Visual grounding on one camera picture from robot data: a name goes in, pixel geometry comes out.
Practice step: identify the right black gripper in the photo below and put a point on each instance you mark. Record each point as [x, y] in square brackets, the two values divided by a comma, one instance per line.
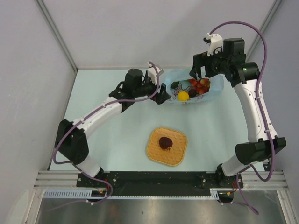
[202, 59]

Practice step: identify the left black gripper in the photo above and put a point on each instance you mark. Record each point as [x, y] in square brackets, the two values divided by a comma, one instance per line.
[161, 96]

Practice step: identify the blue plastic bag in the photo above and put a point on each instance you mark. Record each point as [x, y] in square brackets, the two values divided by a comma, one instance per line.
[182, 75]

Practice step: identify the dark red fake fruit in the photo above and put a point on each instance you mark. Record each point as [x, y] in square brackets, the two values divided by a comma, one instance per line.
[165, 143]

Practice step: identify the woven bamboo tray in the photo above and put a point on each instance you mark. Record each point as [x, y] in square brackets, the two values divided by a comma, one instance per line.
[172, 157]

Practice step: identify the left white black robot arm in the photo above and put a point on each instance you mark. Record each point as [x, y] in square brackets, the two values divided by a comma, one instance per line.
[72, 136]

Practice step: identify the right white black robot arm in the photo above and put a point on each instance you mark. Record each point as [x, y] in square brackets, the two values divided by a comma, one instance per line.
[263, 141]

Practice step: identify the green fake fruit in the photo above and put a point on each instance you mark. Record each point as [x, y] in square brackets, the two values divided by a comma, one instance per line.
[174, 85]

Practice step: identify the yellow fake lemon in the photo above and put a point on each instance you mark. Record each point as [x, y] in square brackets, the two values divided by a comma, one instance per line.
[183, 96]

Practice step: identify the fake strawberries cluster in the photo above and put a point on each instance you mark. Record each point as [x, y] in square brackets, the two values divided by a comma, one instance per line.
[202, 86]

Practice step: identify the dark brown fake fruit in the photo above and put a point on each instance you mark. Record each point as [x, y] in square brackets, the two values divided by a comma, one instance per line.
[192, 93]

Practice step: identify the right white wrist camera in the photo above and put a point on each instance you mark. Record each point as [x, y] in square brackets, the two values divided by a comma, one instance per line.
[215, 43]

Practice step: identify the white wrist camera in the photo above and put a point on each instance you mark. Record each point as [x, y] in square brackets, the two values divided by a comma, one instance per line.
[154, 72]
[215, 43]

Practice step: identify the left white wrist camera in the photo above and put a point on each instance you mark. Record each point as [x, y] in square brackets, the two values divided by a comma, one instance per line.
[154, 72]

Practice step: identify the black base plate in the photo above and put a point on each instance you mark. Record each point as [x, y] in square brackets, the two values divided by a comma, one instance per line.
[164, 184]

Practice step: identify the right slotted cable duct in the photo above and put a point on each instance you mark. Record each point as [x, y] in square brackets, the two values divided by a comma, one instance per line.
[223, 194]

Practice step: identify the slotted cable duct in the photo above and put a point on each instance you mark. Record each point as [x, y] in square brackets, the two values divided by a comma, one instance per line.
[74, 194]
[223, 194]

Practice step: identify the left slotted cable duct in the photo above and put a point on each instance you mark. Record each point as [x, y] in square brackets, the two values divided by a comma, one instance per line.
[74, 194]

